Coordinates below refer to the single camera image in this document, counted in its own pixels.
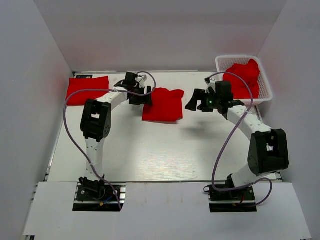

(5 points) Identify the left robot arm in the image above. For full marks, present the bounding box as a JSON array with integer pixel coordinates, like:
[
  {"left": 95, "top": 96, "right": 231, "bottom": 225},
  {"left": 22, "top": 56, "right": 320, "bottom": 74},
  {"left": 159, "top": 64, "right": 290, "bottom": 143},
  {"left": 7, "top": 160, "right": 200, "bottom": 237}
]
[{"left": 79, "top": 71, "right": 154, "bottom": 200}]

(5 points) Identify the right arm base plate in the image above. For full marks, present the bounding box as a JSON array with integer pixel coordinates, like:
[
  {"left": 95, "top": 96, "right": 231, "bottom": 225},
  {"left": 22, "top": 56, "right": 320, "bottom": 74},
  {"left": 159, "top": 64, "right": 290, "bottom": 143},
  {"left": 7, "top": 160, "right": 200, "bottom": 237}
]
[{"left": 203, "top": 185, "right": 257, "bottom": 213}]

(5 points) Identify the white plastic mesh basket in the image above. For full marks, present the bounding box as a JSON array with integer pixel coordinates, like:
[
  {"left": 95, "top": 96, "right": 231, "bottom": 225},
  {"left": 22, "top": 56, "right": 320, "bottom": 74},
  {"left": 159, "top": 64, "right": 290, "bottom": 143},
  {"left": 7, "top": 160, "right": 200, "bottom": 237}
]
[{"left": 215, "top": 55, "right": 273, "bottom": 106}]

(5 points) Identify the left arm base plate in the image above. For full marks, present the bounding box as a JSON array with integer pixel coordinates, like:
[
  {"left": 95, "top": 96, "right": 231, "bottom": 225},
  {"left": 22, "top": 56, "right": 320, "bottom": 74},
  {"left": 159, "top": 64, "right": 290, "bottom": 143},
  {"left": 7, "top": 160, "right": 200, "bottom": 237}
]
[{"left": 72, "top": 183, "right": 126, "bottom": 212}]

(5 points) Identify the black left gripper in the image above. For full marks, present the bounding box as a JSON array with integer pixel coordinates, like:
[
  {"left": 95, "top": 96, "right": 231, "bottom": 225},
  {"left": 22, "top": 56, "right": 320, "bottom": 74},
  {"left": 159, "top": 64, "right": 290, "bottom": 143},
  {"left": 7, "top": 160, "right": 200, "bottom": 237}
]
[{"left": 129, "top": 85, "right": 153, "bottom": 106}]

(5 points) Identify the crumpled red shirt in basket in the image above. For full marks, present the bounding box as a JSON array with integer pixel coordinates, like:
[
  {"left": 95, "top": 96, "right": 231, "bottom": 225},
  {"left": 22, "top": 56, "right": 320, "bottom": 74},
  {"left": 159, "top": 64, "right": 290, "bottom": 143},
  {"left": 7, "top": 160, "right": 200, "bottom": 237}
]
[{"left": 223, "top": 59, "right": 260, "bottom": 99}]

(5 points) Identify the red t shirt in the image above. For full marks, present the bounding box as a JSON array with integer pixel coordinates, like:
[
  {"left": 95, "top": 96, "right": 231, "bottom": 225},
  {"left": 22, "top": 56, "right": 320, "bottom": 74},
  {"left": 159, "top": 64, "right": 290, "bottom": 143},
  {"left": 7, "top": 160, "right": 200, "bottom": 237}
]
[
  {"left": 65, "top": 76, "right": 113, "bottom": 107},
  {"left": 142, "top": 87, "right": 185, "bottom": 123}
]

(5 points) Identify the blue label sticker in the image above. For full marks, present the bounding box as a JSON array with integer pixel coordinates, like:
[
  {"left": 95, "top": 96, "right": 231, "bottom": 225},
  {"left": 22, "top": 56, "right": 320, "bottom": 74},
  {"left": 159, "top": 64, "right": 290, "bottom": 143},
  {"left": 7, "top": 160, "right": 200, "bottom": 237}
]
[{"left": 75, "top": 75, "right": 93, "bottom": 79}]

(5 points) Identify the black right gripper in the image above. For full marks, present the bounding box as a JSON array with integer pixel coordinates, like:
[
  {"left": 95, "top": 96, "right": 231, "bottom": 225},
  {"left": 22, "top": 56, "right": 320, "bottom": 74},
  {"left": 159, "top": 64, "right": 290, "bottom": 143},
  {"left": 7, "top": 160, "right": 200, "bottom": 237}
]
[{"left": 185, "top": 88, "right": 222, "bottom": 112}]

